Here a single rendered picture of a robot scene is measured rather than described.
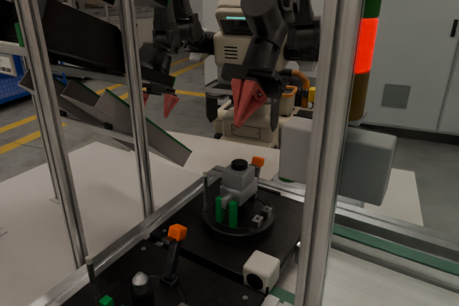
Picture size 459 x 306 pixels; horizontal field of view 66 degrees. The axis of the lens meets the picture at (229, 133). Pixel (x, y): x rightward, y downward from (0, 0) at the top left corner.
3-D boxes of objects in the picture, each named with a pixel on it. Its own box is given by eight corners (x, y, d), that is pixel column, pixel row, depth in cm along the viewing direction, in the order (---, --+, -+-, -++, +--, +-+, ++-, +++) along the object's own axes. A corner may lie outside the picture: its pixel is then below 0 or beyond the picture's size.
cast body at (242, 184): (238, 184, 69) (238, 152, 66) (257, 190, 67) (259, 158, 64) (213, 205, 63) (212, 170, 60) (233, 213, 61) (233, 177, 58)
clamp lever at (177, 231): (167, 272, 52) (177, 223, 51) (178, 277, 51) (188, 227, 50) (151, 280, 49) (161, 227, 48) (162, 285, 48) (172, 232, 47)
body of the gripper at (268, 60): (272, 79, 56) (286, 39, 58) (219, 72, 61) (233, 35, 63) (283, 96, 62) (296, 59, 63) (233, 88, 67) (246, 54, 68)
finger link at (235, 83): (254, 125, 54) (272, 72, 56) (216, 117, 58) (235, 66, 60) (268, 138, 60) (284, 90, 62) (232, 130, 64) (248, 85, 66)
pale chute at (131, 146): (109, 139, 99) (118, 126, 99) (137, 153, 91) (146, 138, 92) (16, 85, 77) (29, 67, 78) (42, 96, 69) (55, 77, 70)
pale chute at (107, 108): (149, 151, 91) (158, 136, 92) (183, 167, 83) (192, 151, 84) (59, 95, 70) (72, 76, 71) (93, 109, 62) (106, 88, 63)
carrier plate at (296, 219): (219, 184, 84) (219, 175, 83) (317, 215, 72) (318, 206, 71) (149, 242, 65) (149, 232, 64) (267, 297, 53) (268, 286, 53)
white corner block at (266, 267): (255, 267, 59) (255, 248, 58) (279, 277, 57) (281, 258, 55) (241, 285, 55) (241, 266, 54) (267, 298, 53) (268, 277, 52)
